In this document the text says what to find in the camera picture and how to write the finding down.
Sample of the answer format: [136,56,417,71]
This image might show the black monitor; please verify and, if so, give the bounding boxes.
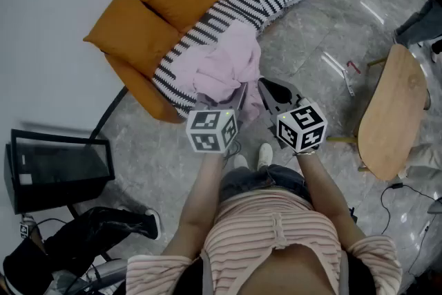
[3,129,116,215]

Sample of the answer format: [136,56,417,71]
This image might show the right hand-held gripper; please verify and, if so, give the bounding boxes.
[258,77,328,153]

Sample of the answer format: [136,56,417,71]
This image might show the oval wooden table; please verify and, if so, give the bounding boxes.
[326,44,432,182]

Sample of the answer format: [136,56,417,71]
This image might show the person's left forearm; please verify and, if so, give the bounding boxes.
[162,150,225,257]

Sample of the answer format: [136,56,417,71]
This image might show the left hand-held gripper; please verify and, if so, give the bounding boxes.
[186,82,249,153]

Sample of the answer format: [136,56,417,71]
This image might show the black floor cable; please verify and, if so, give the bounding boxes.
[381,182,442,274]

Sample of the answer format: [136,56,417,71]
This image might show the person's right forearm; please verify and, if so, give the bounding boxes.
[296,152,367,246]

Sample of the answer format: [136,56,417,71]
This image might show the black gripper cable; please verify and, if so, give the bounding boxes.
[222,140,242,160]

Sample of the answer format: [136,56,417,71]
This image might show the orange sofa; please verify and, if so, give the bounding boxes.
[82,0,325,124]

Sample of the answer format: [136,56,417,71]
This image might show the dark blue jeans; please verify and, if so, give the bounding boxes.
[219,164,314,204]

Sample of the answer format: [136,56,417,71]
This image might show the person's white right shoe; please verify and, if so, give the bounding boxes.
[257,142,273,170]

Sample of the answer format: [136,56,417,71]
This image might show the pink striped shirt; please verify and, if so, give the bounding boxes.
[126,188,403,295]

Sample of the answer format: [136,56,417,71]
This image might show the white metal bar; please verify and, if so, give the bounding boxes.
[333,60,356,97]

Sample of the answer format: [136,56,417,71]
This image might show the pink cloth garment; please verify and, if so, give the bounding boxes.
[171,19,263,122]

